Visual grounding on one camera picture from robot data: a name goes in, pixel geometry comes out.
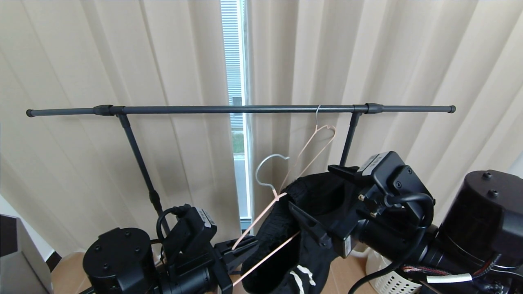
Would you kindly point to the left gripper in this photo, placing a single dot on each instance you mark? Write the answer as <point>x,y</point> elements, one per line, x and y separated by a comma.
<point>192,281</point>

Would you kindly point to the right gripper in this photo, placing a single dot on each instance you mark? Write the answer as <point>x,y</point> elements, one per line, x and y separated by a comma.
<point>392,245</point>

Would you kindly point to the pink clothes hanger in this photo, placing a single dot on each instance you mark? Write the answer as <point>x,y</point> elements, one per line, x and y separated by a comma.
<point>314,143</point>
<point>261,212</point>

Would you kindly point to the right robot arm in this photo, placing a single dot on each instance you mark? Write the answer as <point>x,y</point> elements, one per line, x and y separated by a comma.
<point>482,220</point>

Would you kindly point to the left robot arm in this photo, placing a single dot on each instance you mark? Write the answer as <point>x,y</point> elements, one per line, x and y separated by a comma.
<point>118,261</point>

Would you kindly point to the white laundry basket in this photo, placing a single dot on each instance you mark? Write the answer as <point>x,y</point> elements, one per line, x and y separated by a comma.
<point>392,281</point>

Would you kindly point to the black clothes rack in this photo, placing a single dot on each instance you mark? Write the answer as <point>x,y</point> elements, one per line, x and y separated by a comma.
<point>184,109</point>

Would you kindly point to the beige curtain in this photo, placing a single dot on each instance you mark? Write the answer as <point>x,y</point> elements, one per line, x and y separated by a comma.
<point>367,53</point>
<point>102,53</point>

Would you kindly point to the window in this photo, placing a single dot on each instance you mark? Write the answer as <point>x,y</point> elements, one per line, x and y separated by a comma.
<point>233,49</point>

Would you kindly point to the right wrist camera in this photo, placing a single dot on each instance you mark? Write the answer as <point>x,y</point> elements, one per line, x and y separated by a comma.
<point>392,175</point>

